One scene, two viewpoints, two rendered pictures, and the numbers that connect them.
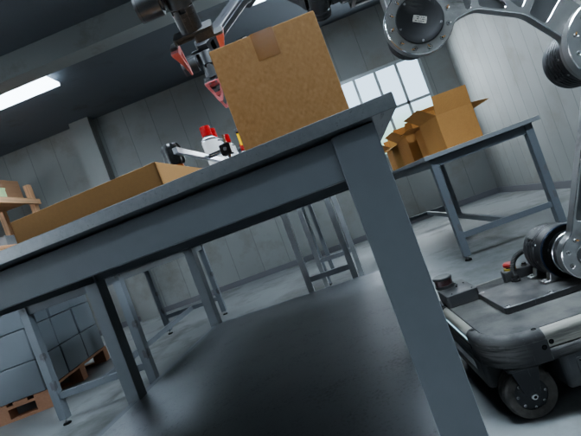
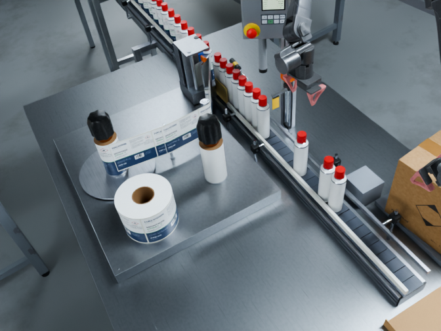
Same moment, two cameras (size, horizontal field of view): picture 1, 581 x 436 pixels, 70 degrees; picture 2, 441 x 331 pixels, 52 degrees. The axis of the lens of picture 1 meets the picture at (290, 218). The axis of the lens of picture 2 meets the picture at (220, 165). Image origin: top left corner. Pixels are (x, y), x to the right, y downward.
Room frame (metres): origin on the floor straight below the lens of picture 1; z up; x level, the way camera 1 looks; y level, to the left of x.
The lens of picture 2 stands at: (0.72, 1.01, 2.21)
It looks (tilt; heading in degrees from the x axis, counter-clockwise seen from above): 47 degrees down; 326
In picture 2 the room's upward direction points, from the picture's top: 8 degrees counter-clockwise
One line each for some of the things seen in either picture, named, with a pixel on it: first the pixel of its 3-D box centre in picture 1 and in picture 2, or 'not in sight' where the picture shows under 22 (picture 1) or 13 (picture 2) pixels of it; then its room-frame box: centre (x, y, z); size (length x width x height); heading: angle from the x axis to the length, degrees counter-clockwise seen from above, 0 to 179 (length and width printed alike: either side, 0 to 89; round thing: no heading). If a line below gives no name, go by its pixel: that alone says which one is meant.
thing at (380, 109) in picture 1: (213, 219); (242, 184); (1.66, 0.29, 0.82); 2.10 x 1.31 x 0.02; 170
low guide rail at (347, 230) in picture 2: not in sight; (299, 179); (1.47, 0.17, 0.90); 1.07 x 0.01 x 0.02; 170
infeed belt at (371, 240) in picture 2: not in sight; (265, 140); (1.74, 0.08, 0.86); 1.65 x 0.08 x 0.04; 170
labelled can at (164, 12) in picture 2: not in sight; (167, 21); (2.67, -0.09, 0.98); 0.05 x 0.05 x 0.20
